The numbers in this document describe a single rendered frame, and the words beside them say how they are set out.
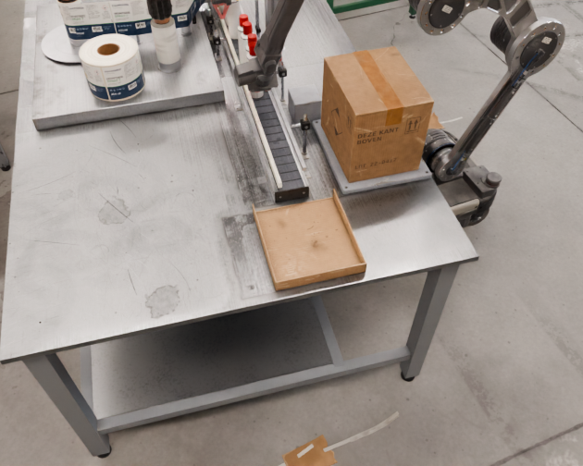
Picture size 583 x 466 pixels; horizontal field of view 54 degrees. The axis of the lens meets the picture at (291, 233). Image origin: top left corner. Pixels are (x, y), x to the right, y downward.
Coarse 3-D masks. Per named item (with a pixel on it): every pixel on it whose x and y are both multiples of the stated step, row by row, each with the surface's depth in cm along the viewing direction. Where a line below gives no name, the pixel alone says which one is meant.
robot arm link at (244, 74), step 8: (256, 56) 180; (240, 64) 179; (248, 64) 179; (256, 64) 179; (272, 64) 174; (240, 72) 178; (248, 72) 179; (256, 72) 179; (264, 72) 179; (272, 72) 179; (240, 80) 180; (248, 80) 181
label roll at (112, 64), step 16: (96, 48) 201; (112, 48) 204; (128, 48) 201; (96, 64) 194; (112, 64) 194; (128, 64) 197; (96, 80) 199; (112, 80) 198; (128, 80) 201; (144, 80) 210; (96, 96) 206; (112, 96) 203; (128, 96) 205
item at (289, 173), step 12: (264, 96) 207; (264, 108) 202; (264, 120) 198; (276, 120) 198; (264, 132) 194; (276, 132) 194; (276, 144) 190; (288, 144) 190; (276, 156) 186; (288, 156) 186; (288, 168) 182; (288, 180) 179; (300, 180) 179
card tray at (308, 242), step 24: (336, 192) 177; (264, 216) 175; (288, 216) 175; (312, 216) 175; (336, 216) 175; (264, 240) 165; (288, 240) 169; (312, 240) 169; (336, 240) 169; (288, 264) 164; (312, 264) 164; (336, 264) 164; (360, 264) 159
